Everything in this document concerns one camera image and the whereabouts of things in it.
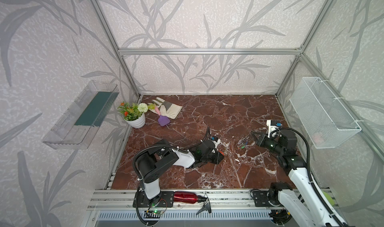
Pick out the artificial green plant with flowers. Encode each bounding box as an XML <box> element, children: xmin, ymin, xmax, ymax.
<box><xmin>118</xmin><ymin>102</ymin><xmax>155</xmax><ymax>121</ymax></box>

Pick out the clear plastic wall tray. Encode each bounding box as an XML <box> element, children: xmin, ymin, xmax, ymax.
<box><xmin>42</xmin><ymin>81</ymin><xmax>120</xmax><ymax>150</ymax></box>

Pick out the white ribbed plant pot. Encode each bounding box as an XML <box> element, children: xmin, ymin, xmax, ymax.
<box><xmin>125</xmin><ymin>113</ymin><xmax>146</xmax><ymax>129</ymax></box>

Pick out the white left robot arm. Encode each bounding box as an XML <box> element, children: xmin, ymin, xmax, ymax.
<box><xmin>133</xmin><ymin>136</ymin><xmax>224</xmax><ymax>200</ymax></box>

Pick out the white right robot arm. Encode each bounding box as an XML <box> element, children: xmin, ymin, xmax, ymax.
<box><xmin>250</xmin><ymin>127</ymin><xmax>348</xmax><ymax>227</ymax></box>

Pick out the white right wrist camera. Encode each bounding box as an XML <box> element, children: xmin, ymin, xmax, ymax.
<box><xmin>266</xmin><ymin>120</ymin><xmax>283</xmax><ymax>139</ymax></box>

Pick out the white wire mesh basket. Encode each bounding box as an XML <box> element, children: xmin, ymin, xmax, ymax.
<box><xmin>290</xmin><ymin>77</ymin><xmax>362</xmax><ymax>149</ymax></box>

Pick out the bunch of coloured keys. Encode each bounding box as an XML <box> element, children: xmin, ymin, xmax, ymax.
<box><xmin>238</xmin><ymin>139</ymin><xmax>249</xmax><ymax>149</ymax></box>

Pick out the beige and grey garden glove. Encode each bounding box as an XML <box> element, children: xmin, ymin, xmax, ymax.
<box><xmin>150</xmin><ymin>97</ymin><xmax>182</xmax><ymax>120</ymax></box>

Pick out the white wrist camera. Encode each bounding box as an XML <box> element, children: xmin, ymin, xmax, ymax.
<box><xmin>266</xmin><ymin>120</ymin><xmax>283</xmax><ymax>139</ymax></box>
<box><xmin>210</xmin><ymin>136</ymin><xmax>221</xmax><ymax>149</ymax></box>

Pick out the purple trowel pink handle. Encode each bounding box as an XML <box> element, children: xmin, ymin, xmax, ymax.
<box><xmin>155</xmin><ymin>106</ymin><xmax>171</xmax><ymax>127</ymax></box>

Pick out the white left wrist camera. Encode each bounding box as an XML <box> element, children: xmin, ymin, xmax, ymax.
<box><xmin>210</xmin><ymin>136</ymin><xmax>221</xmax><ymax>149</ymax></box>

